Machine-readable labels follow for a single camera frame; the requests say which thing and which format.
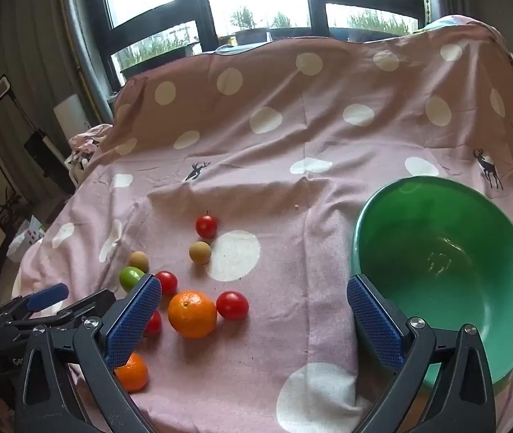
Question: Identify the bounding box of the pink floral cloth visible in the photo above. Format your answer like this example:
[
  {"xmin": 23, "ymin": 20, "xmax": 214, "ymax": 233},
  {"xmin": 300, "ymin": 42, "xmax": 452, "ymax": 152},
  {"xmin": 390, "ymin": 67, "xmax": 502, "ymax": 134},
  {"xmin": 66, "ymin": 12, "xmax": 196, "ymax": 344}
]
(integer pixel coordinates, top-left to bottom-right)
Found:
[{"xmin": 65, "ymin": 124, "xmax": 113, "ymax": 182}]

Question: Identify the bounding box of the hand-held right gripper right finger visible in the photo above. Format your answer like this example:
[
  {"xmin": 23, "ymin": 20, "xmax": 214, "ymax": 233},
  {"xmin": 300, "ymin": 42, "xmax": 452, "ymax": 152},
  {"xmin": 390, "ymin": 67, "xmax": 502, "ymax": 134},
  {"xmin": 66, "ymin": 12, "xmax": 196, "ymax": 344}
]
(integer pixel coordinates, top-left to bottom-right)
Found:
[{"xmin": 346, "ymin": 274, "xmax": 497, "ymax": 433}]

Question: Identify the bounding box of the grey metal pipe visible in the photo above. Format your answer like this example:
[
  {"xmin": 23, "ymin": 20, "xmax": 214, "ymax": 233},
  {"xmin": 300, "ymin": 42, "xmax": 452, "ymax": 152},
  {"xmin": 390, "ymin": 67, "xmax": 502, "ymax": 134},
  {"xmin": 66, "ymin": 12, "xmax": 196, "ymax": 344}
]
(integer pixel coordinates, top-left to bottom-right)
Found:
[{"xmin": 60, "ymin": 0, "xmax": 114, "ymax": 123}]

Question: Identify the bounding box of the mandarin orange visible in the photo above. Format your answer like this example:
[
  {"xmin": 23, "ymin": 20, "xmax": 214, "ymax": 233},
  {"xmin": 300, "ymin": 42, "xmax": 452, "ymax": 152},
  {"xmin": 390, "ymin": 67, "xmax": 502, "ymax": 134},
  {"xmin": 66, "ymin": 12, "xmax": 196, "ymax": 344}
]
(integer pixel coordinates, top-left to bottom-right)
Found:
[
  {"xmin": 114, "ymin": 353, "xmax": 150, "ymax": 393},
  {"xmin": 168, "ymin": 290, "xmax": 218, "ymax": 339}
]

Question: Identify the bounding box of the black framed window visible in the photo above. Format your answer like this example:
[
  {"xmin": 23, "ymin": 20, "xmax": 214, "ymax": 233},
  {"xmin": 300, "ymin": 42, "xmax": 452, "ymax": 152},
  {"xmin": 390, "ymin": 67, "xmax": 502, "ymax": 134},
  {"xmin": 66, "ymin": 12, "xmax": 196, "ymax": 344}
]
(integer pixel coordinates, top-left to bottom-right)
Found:
[{"xmin": 60, "ymin": 0, "xmax": 433, "ymax": 86}]

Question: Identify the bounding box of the black plant pot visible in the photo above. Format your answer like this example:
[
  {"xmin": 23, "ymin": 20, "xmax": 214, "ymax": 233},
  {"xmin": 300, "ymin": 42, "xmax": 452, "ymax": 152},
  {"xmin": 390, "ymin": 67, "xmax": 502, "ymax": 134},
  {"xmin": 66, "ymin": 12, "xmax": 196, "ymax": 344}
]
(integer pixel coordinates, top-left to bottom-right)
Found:
[{"xmin": 230, "ymin": 27, "xmax": 270, "ymax": 47}]

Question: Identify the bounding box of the pink polka dot blanket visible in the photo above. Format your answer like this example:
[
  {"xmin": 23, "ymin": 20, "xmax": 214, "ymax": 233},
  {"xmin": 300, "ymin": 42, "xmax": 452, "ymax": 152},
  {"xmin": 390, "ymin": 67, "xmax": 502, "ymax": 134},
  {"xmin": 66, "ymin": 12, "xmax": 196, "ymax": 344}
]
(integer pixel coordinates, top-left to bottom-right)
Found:
[{"xmin": 10, "ymin": 22, "xmax": 513, "ymax": 433}]

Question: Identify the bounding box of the green plastic bowl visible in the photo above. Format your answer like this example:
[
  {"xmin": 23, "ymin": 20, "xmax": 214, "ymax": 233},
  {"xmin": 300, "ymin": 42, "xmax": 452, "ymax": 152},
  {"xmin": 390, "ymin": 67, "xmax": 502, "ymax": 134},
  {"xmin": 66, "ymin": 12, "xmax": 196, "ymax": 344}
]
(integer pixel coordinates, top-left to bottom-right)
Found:
[{"xmin": 350, "ymin": 176, "xmax": 513, "ymax": 391}]

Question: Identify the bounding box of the tan longan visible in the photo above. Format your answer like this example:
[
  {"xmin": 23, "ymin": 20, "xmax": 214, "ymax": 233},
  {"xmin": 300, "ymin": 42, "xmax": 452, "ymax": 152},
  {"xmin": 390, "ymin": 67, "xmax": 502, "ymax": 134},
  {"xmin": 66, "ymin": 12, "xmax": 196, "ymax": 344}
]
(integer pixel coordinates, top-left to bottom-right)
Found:
[
  {"xmin": 189, "ymin": 241, "xmax": 212, "ymax": 264},
  {"xmin": 129, "ymin": 251, "xmax": 150, "ymax": 274}
]

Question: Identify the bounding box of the white cylinder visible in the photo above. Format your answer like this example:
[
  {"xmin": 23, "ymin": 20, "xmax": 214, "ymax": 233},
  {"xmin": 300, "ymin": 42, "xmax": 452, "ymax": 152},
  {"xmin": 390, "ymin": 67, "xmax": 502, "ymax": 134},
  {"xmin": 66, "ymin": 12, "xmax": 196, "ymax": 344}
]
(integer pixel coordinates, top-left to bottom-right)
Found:
[{"xmin": 53, "ymin": 94, "xmax": 91, "ymax": 132}]

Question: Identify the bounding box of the white plastic bag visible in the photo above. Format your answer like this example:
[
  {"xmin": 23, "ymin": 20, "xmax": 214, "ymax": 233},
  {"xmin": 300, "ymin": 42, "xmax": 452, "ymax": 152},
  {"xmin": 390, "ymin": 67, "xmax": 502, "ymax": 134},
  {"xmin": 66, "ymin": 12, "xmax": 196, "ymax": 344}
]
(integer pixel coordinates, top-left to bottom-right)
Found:
[{"xmin": 6, "ymin": 215, "xmax": 47, "ymax": 262}]

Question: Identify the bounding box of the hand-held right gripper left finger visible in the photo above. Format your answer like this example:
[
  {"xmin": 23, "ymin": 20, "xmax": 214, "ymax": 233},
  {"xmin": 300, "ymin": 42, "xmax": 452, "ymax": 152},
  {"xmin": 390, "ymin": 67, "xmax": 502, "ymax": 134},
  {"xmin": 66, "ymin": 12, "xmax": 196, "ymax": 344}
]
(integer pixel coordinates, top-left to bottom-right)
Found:
[{"xmin": 13, "ymin": 274, "xmax": 163, "ymax": 433}]

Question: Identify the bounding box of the red cherry tomato with stem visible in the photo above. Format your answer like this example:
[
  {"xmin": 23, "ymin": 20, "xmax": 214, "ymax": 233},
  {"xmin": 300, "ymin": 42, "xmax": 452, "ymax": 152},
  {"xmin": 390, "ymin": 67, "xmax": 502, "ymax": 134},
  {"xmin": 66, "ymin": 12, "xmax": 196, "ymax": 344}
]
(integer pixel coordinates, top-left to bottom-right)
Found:
[{"xmin": 195, "ymin": 210, "xmax": 218, "ymax": 239}]

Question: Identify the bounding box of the black stand with screen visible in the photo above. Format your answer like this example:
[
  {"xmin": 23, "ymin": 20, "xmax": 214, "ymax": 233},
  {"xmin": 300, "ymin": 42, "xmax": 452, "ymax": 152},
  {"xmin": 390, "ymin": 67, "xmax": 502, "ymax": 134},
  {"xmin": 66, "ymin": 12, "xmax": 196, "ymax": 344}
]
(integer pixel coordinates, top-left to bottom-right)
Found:
[{"xmin": 0, "ymin": 76, "xmax": 77, "ymax": 194}]

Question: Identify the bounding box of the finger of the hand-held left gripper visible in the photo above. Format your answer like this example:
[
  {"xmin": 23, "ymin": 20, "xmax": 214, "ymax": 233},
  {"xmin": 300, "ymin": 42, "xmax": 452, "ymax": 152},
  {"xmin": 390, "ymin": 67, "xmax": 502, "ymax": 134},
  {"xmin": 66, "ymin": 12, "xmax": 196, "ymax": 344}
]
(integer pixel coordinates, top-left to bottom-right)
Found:
[
  {"xmin": 0, "ymin": 283, "xmax": 70, "ymax": 324},
  {"xmin": 35, "ymin": 289, "xmax": 117, "ymax": 332}
]

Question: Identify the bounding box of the green jujube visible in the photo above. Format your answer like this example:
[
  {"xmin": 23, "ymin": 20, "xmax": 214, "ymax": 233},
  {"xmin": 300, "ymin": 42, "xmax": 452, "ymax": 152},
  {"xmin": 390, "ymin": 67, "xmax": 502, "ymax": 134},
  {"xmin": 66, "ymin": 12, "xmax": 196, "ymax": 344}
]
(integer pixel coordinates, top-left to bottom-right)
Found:
[{"xmin": 119, "ymin": 266, "xmax": 145, "ymax": 292}]

